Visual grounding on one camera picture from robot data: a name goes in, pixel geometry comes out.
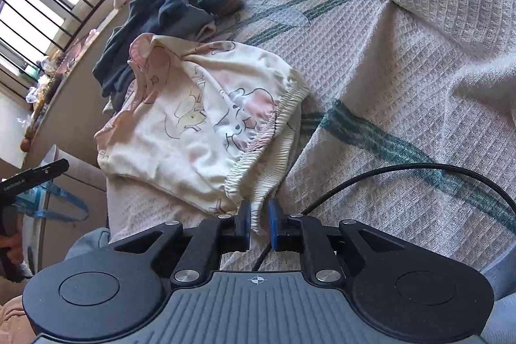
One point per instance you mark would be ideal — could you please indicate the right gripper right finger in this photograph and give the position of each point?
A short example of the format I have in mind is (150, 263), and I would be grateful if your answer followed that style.
(276, 220)

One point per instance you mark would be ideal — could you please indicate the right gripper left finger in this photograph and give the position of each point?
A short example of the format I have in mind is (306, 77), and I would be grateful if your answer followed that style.
(242, 226)

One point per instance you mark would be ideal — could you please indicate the cream pink cartoon pajamas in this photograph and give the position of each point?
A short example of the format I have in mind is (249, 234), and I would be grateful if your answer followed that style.
(211, 124)

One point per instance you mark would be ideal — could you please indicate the dark blue fleece pants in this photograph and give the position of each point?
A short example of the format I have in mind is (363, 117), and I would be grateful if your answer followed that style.
(153, 33)

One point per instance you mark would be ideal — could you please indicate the person's left hand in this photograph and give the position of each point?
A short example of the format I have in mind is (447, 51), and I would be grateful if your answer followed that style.
(14, 247)

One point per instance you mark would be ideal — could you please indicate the white bedside cabinet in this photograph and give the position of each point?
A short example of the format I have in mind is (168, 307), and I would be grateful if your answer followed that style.
(46, 242)

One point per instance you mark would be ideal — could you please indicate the windowsill clutter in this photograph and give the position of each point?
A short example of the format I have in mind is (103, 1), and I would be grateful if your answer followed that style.
(56, 68)

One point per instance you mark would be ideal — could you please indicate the patterned bed cover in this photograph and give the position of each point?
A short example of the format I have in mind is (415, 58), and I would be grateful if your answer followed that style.
(392, 82)

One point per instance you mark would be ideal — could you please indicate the blue knitted cartoon hat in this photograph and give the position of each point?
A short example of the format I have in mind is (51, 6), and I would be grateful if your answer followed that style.
(220, 8)

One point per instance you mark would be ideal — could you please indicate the light blue jeans leg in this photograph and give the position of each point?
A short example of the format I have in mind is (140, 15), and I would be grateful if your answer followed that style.
(500, 327)

